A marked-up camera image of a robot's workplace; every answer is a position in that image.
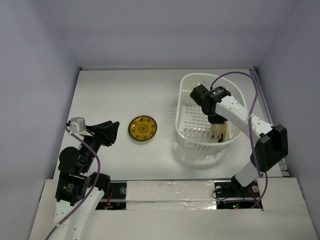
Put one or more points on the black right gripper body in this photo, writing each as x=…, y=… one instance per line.
x=217, y=119

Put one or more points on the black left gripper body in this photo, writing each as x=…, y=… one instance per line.
x=96, y=140

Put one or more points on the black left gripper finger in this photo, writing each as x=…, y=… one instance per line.
x=101, y=128
x=110, y=131

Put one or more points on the yellow patterned plate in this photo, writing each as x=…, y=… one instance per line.
x=142, y=128

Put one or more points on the cream plate with flower print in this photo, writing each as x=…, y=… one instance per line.
x=217, y=132

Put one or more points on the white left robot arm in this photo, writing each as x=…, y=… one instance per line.
x=81, y=185

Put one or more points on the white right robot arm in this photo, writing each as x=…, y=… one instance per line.
x=269, y=143

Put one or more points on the white plastic dish rack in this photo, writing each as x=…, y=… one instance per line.
x=192, y=125

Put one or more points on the white foam strip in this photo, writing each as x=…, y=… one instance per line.
x=170, y=195

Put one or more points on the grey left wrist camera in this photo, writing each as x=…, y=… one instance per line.
x=77, y=125

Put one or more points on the aluminium rail at right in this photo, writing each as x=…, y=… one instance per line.
x=267, y=116

